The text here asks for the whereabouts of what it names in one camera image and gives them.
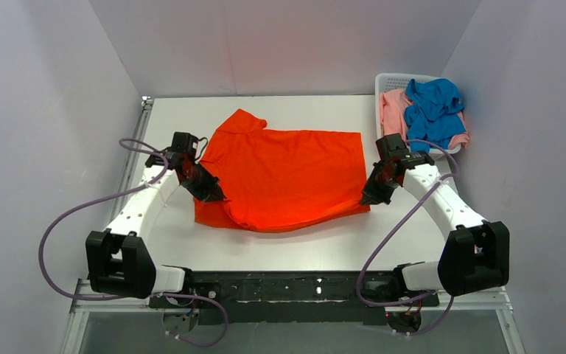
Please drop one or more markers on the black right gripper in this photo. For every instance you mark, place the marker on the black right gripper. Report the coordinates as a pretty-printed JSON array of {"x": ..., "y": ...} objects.
[{"x": 378, "y": 184}]

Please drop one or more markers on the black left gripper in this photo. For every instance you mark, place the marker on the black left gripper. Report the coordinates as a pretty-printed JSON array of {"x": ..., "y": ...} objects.
[{"x": 205, "y": 184}]

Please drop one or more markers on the orange t shirt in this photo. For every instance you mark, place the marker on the orange t shirt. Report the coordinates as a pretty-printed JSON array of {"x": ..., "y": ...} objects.
[{"x": 281, "y": 181}]

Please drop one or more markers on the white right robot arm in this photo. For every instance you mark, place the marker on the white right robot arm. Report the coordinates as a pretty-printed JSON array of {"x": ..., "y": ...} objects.
[{"x": 476, "y": 252}]

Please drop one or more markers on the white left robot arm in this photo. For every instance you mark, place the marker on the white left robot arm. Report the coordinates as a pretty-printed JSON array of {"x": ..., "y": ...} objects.
[{"x": 119, "y": 262}]

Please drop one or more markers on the pink t shirt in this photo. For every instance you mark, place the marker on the pink t shirt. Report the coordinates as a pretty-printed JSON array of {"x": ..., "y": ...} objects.
[{"x": 392, "y": 105}]

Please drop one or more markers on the blue t shirt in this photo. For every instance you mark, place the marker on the blue t shirt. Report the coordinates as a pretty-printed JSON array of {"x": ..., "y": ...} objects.
[{"x": 435, "y": 115}]

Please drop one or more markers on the white plastic laundry basket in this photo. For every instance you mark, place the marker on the white plastic laundry basket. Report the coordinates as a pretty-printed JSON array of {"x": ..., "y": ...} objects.
[{"x": 389, "y": 81}]

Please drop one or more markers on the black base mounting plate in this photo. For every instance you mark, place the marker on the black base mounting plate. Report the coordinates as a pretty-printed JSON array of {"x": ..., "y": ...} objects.
[{"x": 294, "y": 296}]

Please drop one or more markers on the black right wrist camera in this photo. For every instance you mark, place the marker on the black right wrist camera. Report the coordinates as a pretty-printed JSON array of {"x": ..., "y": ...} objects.
[{"x": 392, "y": 148}]

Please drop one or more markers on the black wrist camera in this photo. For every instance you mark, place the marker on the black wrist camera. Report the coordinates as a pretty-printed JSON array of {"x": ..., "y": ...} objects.
[
  {"x": 392, "y": 148},
  {"x": 194, "y": 147}
]

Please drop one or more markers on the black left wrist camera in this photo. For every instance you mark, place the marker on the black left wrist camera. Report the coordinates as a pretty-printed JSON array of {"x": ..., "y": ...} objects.
[{"x": 194, "y": 147}]

